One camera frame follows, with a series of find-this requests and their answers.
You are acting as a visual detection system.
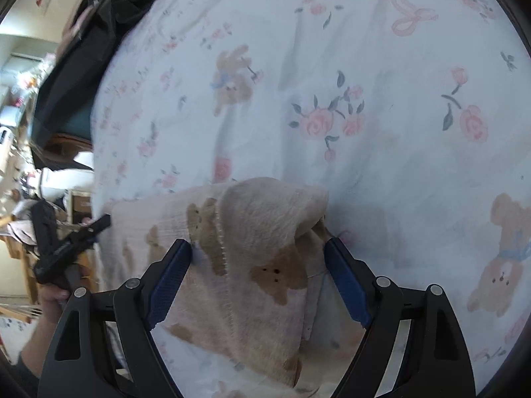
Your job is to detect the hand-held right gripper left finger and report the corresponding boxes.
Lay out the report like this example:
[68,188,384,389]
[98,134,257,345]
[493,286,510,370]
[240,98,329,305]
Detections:
[37,238,194,398]

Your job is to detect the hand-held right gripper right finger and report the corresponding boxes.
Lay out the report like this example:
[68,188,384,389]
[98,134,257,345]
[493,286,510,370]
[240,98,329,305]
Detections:
[324,237,478,398]

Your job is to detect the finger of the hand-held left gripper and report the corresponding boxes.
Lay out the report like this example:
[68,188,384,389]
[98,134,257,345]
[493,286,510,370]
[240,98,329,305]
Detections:
[68,232,99,254]
[81,214,112,235]

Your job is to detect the pink bear-print pants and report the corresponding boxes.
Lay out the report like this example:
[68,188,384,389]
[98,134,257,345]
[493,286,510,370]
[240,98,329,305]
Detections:
[100,177,366,389]

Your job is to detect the person's left forearm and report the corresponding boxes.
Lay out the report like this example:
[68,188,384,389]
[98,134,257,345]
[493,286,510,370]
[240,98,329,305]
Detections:
[17,317,59,384]

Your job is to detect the person's left hand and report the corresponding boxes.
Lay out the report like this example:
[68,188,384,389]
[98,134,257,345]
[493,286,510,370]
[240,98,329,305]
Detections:
[37,262,91,329]

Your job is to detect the small cardboard box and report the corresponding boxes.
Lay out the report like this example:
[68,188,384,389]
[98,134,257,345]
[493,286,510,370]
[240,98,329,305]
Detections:
[67,188,99,225]

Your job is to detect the wooden chair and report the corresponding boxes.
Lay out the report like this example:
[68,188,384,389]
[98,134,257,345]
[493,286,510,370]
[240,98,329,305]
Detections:
[0,211,42,325]

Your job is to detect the brown cardboard piece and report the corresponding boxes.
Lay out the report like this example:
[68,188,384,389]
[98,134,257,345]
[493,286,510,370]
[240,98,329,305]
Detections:
[28,133,95,171]

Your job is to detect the teal box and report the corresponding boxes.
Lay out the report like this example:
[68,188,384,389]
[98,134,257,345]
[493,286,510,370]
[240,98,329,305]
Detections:
[61,108,94,142]

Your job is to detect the black cloth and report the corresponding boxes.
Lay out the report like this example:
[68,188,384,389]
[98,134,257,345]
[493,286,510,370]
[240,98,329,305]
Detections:
[31,0,167,152]

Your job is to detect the white floral bed sheet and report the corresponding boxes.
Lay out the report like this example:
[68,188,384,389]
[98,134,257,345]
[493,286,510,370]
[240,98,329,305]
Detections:
[89,0,531,398]

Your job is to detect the pink cloth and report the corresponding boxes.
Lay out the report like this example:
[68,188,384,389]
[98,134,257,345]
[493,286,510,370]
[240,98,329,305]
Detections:
[62,6,98,44]

